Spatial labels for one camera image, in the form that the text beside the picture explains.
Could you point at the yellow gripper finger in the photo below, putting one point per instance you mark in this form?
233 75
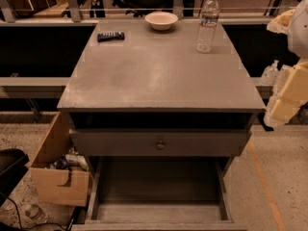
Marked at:
291 92
281 24

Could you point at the clear plastic water bottle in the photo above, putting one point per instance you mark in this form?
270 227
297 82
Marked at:
207 26

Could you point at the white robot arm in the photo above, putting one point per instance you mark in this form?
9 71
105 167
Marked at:
297 43

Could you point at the hand sanitizer pump bottle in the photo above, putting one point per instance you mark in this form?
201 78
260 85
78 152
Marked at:
269 75

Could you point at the grey wooden drawer cabinet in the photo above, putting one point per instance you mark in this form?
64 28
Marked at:
158 82

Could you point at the round drawer knob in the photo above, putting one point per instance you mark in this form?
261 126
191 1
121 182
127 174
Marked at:
160 145

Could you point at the open middle grey drawer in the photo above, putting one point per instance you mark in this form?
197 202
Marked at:
158 194

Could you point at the closed top grey drawer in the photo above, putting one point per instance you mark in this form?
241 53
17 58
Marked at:
216 144

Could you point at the clear bottle on floor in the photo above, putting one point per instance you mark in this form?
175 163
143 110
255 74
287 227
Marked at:
36 214

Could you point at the white ceramic bowl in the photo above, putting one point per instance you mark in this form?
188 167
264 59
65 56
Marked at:
161 21

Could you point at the brown cardboard box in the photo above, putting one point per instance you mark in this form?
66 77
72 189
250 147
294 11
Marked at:
60 186

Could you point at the black bin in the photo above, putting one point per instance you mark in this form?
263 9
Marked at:
12 169

